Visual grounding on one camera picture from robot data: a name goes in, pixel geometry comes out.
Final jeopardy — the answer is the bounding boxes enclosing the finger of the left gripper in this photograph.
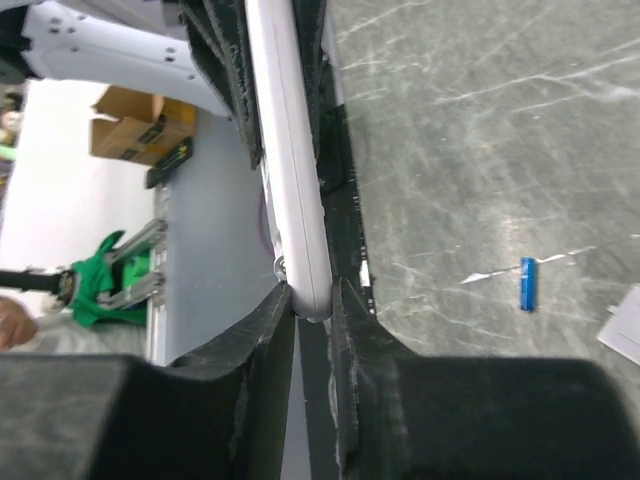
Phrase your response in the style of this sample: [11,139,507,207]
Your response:
[292,1,352,193]
[179,0,263,168]

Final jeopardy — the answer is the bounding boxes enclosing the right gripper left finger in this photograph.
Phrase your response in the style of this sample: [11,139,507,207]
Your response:
[1,283,295,479]

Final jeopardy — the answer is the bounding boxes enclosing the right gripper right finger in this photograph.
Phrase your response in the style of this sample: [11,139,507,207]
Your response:
[330,278,639,479]

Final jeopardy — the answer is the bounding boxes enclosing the white grey-faced remote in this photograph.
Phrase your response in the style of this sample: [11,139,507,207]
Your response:
[245,1,332,322]

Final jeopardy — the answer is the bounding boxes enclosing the white battery cover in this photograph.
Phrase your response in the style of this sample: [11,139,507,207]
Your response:
[597,284,639,365]

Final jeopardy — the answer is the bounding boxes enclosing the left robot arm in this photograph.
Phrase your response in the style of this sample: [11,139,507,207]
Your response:
[1,1,349,197]

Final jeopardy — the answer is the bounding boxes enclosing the person's hand in background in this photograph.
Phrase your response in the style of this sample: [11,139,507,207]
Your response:
[0,297,38,351]

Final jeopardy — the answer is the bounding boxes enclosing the cardboard boxes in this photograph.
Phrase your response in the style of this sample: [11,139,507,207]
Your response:
[89,86,197,166]

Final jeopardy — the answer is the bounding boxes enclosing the aluminium stand in background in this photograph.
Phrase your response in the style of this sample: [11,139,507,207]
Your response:
[99,218,168,362]

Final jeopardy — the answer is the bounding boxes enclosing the green cloth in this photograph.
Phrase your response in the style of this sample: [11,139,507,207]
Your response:
[69,230,150,328]

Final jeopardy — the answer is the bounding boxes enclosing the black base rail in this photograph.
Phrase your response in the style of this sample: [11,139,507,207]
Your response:
[298,106,378,479]

